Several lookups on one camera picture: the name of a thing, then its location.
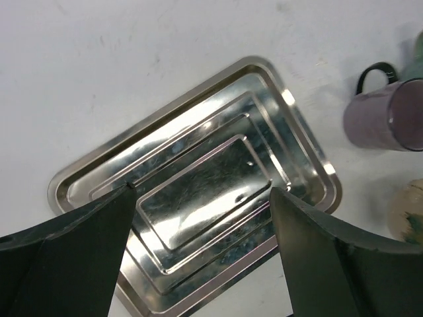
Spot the teal glazed mug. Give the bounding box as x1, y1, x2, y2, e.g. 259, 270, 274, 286
401, 32, 423, 81

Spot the mauve cylindrical mug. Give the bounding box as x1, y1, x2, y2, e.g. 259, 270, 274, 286
343, 62, 422, 152

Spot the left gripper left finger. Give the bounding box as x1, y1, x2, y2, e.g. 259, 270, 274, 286
1, 184, 137, 316

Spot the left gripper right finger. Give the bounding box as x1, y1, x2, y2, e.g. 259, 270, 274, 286
270, 187, 422, 316

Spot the stainless steel tray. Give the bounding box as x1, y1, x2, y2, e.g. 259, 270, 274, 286
47, 56, 342, 316

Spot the cream beige mug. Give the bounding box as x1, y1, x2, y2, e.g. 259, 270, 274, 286
387, 179, 422, 245

